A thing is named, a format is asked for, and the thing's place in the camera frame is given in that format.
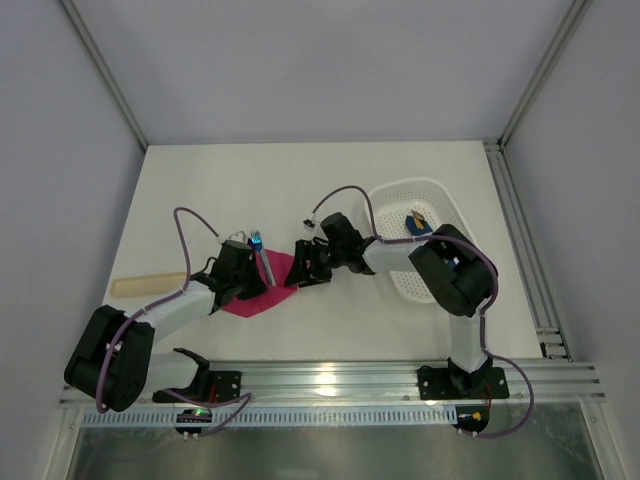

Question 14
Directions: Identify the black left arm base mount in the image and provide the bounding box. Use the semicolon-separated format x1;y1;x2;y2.
152;370;242;404

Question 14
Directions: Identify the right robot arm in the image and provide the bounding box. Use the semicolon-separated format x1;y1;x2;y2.
284;213;498;399

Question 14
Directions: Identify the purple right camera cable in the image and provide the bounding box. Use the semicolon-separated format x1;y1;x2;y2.
312;185;535;440

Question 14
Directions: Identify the pink paper napkin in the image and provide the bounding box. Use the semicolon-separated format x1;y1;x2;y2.
222;249;297;318

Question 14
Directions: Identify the aluminium frame rail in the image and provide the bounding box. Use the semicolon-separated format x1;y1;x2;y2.
212;359;606;406

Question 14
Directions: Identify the slotted cable duct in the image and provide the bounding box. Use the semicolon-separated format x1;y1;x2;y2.
81;403;458;428

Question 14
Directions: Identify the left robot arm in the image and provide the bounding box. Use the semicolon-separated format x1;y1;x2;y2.
64;240;266;413

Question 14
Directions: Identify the blue packet in basket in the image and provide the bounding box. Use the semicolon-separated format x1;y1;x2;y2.
405;211;432;237

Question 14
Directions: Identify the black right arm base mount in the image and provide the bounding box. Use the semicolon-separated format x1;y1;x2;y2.
416;365;510;401

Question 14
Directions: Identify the white perforated plastic basket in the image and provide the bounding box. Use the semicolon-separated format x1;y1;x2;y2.
364;178;476;304

